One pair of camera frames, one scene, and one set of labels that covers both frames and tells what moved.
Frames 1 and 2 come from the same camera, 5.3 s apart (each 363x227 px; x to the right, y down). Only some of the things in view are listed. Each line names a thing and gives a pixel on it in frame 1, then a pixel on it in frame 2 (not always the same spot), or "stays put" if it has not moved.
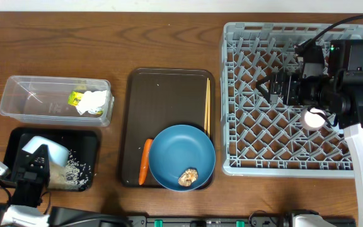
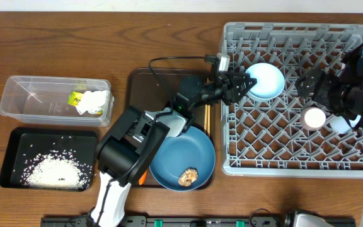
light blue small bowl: (58, 153) → (270, 82)
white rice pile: (74, 175) stays put
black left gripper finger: (39, 160) → (241, 84)
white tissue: (92, 102) stays put
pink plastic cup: (312, 121) stays put
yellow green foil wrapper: (74, 97) stays put
